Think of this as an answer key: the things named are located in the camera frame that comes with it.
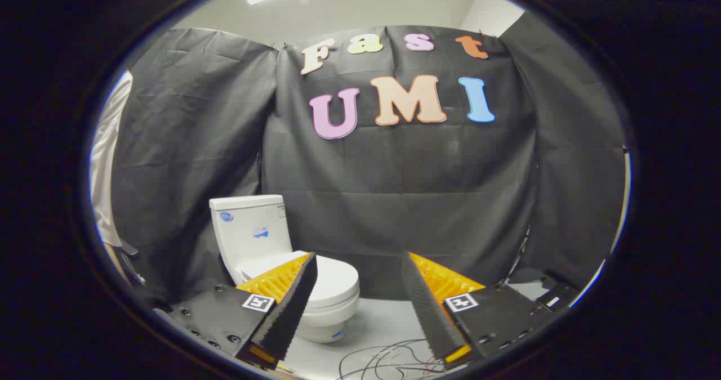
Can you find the small black box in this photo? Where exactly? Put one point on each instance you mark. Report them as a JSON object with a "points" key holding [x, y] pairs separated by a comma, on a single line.
{"points": [[555, 298]]}

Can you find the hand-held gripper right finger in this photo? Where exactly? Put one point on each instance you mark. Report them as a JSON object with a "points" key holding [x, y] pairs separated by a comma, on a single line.
{"points": [[429, 312]]}

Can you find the white curtain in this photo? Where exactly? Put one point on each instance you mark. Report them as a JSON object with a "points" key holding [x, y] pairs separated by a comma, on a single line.
{"points": [[107, 160]]}

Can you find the white toilet lid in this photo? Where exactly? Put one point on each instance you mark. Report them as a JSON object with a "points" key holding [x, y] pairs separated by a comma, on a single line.
{"points": [[326, 281]]}

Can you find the white toilet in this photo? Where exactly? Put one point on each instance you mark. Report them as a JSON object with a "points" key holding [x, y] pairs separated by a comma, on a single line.
{"points": [[253, 233]]}

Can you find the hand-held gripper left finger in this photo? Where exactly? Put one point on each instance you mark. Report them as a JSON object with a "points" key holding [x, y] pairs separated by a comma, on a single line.
{"points": [[293, 307]]}

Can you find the black backdrop cloth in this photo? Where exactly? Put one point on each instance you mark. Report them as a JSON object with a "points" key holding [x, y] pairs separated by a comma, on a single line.
{"points": [[383, 171]]}

